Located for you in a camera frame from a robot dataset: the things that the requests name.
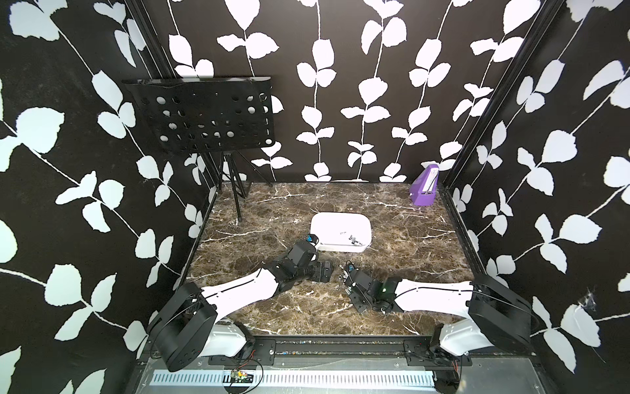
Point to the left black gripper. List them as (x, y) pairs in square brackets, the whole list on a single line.
[(326, 274)]

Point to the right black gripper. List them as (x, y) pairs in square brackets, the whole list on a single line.
[(353, 297)]

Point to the large chrome socket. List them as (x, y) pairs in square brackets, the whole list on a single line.
[(354, 241)]

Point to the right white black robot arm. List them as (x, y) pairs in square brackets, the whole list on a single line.
[(491, 314)]

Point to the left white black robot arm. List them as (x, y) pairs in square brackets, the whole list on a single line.
[(183, 329)]

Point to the white plastic storage box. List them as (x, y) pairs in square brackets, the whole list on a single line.
[(334, 230)]

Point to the purple box with white card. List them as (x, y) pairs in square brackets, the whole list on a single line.
[(423, 190)]

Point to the small green circuit board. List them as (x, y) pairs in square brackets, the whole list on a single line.
[(239, 377)]

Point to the black perforated music stand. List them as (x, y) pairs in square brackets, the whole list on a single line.
[(204, 116)]

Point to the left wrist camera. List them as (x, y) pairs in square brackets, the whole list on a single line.
[(313, 240)]

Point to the black mounting rail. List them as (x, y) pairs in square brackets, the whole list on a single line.
[(413, 350)]

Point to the white perforated cable duct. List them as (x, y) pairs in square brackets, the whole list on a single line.
[(351, 379)]

